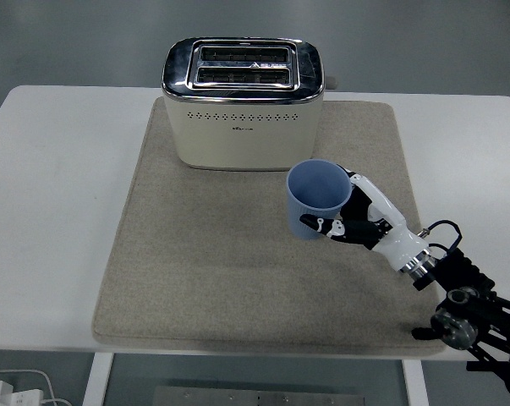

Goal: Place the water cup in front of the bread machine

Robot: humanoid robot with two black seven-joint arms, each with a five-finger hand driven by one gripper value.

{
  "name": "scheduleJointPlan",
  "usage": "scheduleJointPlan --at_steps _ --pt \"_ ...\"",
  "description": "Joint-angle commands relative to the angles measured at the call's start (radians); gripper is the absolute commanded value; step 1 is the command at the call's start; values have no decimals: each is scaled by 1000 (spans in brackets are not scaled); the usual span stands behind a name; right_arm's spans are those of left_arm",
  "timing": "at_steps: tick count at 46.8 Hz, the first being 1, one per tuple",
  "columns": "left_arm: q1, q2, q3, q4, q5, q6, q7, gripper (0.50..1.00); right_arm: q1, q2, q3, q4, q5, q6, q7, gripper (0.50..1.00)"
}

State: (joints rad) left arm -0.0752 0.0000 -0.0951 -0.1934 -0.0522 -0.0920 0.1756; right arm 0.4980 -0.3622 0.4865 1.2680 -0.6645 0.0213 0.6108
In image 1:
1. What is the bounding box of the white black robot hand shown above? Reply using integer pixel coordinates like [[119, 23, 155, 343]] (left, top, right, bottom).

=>
[[299, 166, 429, 272]]

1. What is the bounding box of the blue ribbed water cup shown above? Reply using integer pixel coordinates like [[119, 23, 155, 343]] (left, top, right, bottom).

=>
[[286, 158, 354, 241]]

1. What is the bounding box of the white table leg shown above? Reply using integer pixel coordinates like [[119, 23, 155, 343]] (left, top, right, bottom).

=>
[[401, 359, 430, 406], [82, 352, 115, 406]]

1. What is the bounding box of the cream chrome toaster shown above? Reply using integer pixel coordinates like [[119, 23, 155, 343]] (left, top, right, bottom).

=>
[[160, 36, 338, 173]]

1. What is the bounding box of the beige felt table mat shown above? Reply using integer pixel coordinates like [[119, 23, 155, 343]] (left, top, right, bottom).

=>
[[91, 99, 449, 350]]

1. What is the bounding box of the grey metal plate with screws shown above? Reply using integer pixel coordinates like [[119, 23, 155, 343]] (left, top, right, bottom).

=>
[[152, 385, 368, 406]]

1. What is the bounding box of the white power strip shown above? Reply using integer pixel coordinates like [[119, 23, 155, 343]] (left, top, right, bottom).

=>
[[9, 388, 45, 406]]

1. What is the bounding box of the white power cable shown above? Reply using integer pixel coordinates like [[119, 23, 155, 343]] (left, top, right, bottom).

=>
[[0, 369, 72, 406]]

